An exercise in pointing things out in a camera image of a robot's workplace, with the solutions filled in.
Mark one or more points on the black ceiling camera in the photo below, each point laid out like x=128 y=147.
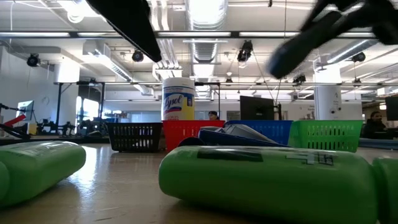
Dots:
x=137 y=56
x=359 y=57
x=299 y=79
x=245 y=49
x=33 y=60

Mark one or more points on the green plastic basket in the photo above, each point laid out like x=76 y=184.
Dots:
x=323 y=135

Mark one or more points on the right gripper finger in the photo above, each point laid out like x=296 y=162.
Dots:
x=298 y=49
x=315 y=11

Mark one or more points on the Lysol wipes canister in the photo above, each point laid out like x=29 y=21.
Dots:
x=178 y=102

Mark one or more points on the black background rig frame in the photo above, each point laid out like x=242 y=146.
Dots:
x=58 y=102

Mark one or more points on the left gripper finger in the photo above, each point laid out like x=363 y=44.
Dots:
x=130 y=21

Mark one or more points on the black computer monitor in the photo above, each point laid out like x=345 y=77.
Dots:
x=256 y=109

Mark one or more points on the red plastic basket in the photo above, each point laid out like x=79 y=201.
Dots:
x=183 y=130

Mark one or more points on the dark monitor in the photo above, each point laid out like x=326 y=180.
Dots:
x=392 y=109

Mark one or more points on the green travel bottle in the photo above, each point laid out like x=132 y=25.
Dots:
x=37 y=168
x=264 y=183

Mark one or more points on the red bar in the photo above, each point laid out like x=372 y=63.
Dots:
x=15 y=120

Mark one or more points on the white round pillar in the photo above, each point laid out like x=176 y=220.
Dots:
x=326 y=99

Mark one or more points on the person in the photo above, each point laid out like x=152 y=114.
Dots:
x=213 y=115
x=374 y=124

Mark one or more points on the black metal table frame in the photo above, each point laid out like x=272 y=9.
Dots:
x=62 y=140

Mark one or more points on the white-framed monitor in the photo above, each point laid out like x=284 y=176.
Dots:
x=25 y=109

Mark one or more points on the black plastic basket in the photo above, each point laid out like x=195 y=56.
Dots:
x=133 y=137

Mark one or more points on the blue plastic basket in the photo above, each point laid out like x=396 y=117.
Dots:
x=276 y=130

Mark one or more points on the black background robot arm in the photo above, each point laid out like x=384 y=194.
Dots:
x=14 y=131

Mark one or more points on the silver ventilation duct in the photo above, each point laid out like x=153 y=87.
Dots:
x=203 y=51

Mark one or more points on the overhead beam with lights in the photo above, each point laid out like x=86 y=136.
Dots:
x=235 y=34

